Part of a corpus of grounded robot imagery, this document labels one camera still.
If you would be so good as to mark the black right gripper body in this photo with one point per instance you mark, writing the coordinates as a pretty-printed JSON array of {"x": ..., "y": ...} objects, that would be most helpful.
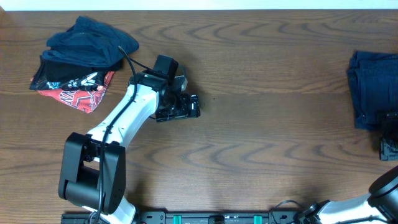
[{"x": 390, "y": 142}]

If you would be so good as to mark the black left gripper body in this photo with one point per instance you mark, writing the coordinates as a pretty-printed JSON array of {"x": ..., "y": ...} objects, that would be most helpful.
[{"x": 179, "y": 108}]

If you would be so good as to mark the navy blue shorts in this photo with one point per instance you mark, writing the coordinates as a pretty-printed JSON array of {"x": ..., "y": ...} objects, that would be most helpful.
[{"x": 372, "y": 80}]

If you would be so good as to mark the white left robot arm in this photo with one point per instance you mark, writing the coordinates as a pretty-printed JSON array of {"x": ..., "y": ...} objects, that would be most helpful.
[{"x": 93, "y": 174}]

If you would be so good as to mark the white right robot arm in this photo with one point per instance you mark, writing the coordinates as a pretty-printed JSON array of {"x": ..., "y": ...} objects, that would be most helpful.
[{"x": 379, "y": 205}]

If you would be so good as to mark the red printed folded shirt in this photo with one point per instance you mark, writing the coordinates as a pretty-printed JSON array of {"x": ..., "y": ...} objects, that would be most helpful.
[{"x": 86, "y": 101}]

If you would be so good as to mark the dark blue folded garment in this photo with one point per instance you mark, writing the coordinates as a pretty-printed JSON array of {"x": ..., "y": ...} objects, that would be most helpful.
[{"x": 90, "y": 43}]

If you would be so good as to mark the black printed folded shirt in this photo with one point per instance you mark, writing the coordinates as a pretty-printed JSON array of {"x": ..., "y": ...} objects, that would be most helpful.
[{"x": 53, "y": 75}]

